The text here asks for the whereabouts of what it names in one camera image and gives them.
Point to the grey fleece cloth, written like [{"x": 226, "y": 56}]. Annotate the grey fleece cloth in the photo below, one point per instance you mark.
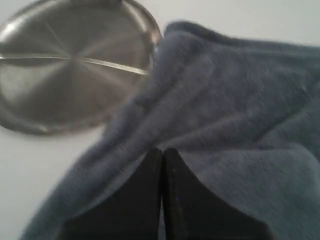
[{"x": 244, "y": 116}]

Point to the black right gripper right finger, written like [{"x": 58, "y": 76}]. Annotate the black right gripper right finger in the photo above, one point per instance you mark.
[{"x": 193, "y": 212}]

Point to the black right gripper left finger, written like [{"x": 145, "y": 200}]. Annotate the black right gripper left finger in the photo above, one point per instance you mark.
[{"x": 130, "y": 213}]

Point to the round stainless steel plate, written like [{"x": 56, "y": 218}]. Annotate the round stainless steel plate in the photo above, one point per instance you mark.
[{"x": 67, "y": 65}]

